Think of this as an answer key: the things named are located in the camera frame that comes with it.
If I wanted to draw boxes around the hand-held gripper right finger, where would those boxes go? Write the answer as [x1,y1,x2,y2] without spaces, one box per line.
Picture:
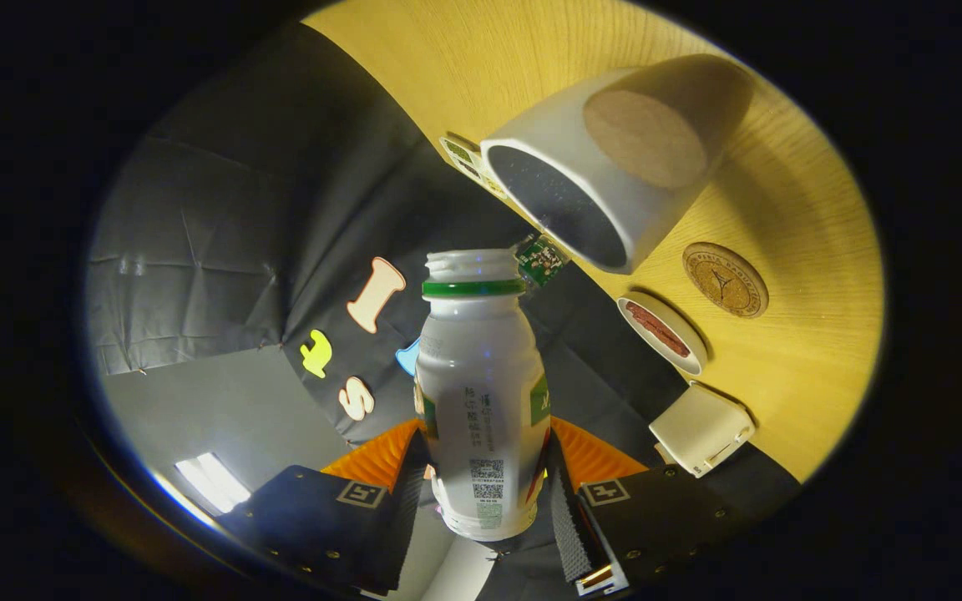
[546,416,756,598]

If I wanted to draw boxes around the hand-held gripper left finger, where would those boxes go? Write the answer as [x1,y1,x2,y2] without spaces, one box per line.
[215,417,432,598]

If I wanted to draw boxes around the white juice bottle green collar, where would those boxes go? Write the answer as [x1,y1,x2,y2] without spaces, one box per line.
[413,249,552,542]

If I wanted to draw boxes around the round cork coaster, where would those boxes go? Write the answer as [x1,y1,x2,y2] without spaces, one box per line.
[683,242,770,319]

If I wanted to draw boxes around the white cup with cork disc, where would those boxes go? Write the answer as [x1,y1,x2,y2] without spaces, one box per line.
[481,54,756,275]

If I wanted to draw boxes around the clear plastic water bottle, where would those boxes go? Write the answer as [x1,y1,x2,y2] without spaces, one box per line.
[516,232,572,289]

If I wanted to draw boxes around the white toaster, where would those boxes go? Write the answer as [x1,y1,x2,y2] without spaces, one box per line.
[648,382,756,478]

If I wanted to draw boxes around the ceiling light panel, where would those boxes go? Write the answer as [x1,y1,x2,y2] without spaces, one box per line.
[176,453,252,514]

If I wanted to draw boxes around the white round plate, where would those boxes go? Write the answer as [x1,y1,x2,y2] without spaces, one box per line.
[617,292,709,378]

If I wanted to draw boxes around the red sausages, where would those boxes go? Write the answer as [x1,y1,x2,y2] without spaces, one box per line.
[625,300,691,358]

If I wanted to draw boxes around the black backdrop cloth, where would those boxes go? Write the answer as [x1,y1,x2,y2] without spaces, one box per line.
[84,21,803,601]

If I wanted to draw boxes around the white divided dish of beans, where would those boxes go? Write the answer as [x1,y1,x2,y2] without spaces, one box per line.
[439,134,509,199]

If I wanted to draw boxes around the wooden table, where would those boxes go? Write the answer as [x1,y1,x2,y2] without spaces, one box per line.
[301,0,884,485]

